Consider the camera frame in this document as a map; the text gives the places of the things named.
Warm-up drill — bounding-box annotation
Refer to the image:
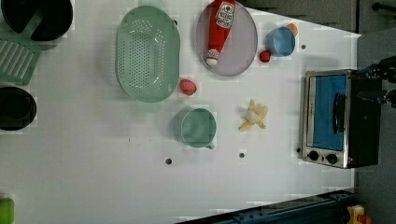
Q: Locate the peeled plush banana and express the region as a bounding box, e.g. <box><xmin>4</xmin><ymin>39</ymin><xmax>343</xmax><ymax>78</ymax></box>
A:
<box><xmin>238</xmin><ymin>99</ymin><xmax>268</xmax><ymax>132</ymax></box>

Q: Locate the green mug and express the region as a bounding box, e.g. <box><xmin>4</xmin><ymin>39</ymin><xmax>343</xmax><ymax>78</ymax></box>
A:
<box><xmin>172</xmin><ymin>108</ymin><xmax>217</xmax><ymax>149</ymax></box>

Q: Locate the pink plush strawberry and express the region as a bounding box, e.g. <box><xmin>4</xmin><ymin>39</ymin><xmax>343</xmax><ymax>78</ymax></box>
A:
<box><xmin>179</xmin><ymin>79</ymin><xmax>197</xmax><ymax>96</ymax></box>

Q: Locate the grey round plate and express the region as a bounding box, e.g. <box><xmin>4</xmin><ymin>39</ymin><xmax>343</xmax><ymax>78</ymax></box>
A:
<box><xmin>195</xmin><ymin>2</ymin><xmax>258</xmax><ymax>77</ymax></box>

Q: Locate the small red plush strawberry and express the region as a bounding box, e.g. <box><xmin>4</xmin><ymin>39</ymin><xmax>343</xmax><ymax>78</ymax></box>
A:
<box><xmin>259</xmin><ymin>50</ymin><xmax>271</xmax><ymax>63</ymax></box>

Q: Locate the green perforated colander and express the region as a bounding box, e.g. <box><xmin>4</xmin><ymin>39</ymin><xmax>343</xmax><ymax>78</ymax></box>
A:
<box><xmin>116</xmin><ymin>6</ymin><xmax>180</xmax><ymax>103</ymax></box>

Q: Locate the red plush ketchup bottle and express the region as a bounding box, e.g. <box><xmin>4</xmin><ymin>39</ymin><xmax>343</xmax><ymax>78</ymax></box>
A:
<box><xmin>205</xmin><ymin>0</ymin><xmax>235</xmax><ymax>66</ymax></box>

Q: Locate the blue bowl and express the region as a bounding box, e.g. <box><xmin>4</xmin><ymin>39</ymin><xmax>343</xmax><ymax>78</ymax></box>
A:
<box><xmin>265</xmin><ymin>26</ymin><xmax>295</xmax><ymax>57</ymax></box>

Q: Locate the orange plush fruit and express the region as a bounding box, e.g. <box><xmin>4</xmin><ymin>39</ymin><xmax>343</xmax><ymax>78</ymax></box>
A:
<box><xmin>287</xmin><ymin>23</ymin><xmax>298</xmax><ymax>36</ymax></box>

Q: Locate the black silver toaster oven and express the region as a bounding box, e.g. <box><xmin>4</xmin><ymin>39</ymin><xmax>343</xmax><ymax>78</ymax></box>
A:
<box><xmin>302</xmin><ymin>69</ymin><xmax>382</xmax><ymax>169</ymax></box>

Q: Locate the black round bowl top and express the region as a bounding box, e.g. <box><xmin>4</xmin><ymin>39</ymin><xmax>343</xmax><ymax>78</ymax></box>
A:
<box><xmin>1</xmin><ymin>0</ymin><xmax>74</xmax><ymax>42</ymax></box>

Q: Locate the black round bowl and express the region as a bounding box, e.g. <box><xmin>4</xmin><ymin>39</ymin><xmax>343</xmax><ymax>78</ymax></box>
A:
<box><xmin>0</xmin><ymin>87</ymin><xmax>36</xmax><ymax>131</ymax></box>
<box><xmin>1</xmin><ymin>0</ymin><xmax>74</xmax><ymax>42</ymax></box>

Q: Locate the black round bowl left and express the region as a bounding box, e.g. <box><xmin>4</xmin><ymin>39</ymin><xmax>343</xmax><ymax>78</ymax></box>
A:
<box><xmin>0</xmin><ymin>87</ymin><xmax>36</xmax><ymax>131</ymax></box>

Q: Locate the yellow orange toy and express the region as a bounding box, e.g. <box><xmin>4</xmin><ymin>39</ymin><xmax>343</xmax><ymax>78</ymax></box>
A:
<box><xmin>347</xmin><ymin>205</ymin><xmax>373</xmax><ymax>224</ymax></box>

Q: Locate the green dish rack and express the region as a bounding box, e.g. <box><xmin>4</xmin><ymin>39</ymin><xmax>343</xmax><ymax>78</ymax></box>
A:
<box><xmin>0</xmin><ymin>10</ymin><xmax>45</xmax><ymax>87</ymax></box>

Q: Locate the bright green object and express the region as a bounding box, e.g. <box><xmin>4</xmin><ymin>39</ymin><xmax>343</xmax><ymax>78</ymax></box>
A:
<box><xmin>0</xmin><ymin>198</ymin><xmax>15</xmax><ymax>224</ymax></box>

